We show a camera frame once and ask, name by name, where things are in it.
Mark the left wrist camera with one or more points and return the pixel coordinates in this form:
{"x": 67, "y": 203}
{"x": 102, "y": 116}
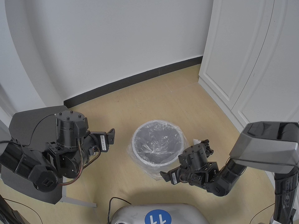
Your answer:
{"x": 81, "y": 127}

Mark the white wardrobe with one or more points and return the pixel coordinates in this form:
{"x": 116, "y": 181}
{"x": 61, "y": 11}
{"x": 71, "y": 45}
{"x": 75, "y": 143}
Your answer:
{"x": 245, "y": 55}

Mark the grey white chair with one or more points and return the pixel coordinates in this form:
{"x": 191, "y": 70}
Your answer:
{"x": 28, "y": 120}

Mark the clear plastic bag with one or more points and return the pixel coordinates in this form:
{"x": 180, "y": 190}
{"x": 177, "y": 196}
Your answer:
{"x": 133, "y": 155}

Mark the crumpled black plastic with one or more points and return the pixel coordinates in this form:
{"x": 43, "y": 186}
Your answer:
{"x": 208, "y": 148}

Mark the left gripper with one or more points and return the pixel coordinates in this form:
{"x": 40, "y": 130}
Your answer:
{"x": 97, "y": 141}

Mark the white printed paper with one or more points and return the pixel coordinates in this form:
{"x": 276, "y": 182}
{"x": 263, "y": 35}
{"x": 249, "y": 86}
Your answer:
{"x": 196, "y": 141}

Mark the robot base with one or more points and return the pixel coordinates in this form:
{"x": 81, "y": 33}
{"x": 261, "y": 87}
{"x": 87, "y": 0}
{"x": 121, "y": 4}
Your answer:
{"x": 158, "y": 212}

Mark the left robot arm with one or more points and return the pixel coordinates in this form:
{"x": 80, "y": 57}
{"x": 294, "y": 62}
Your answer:
{"x": 67, "y": 129}

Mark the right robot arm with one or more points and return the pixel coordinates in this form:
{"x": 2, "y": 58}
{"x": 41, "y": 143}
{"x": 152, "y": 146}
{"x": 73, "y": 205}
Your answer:
{"x": 264, "y": 143}

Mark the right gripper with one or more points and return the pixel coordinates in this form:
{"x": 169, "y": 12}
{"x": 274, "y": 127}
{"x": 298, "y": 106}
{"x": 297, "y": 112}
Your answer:
{"x": 178, "y": 176}

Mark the light grey trash bin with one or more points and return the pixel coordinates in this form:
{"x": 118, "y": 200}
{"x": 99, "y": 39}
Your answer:
{"x": 158, "y": 162}

